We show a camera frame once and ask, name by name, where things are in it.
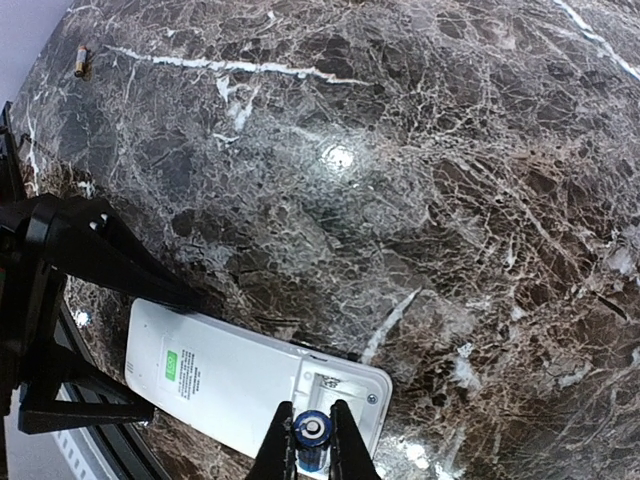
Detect blue battery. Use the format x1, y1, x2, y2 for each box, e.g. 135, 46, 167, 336
293, 410, 332, 473

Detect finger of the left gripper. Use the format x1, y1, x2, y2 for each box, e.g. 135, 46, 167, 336
29, 195, 202, 310
18, 349, 155, 434

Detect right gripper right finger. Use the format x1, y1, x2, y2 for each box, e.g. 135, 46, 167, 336
329, 400, 381, 480

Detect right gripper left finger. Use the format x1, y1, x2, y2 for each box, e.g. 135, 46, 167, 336
245, 401, 298, 480

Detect black front table rail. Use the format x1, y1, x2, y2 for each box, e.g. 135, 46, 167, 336
0, 99, 166, 480

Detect white slotted cable duct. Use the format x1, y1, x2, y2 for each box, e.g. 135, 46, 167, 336
52, 431, 94, 480

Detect white remote control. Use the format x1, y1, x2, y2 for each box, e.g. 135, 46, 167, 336
125, 299, 392, 457

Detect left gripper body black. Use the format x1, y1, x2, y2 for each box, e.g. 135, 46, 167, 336
1, 197, 64, 415

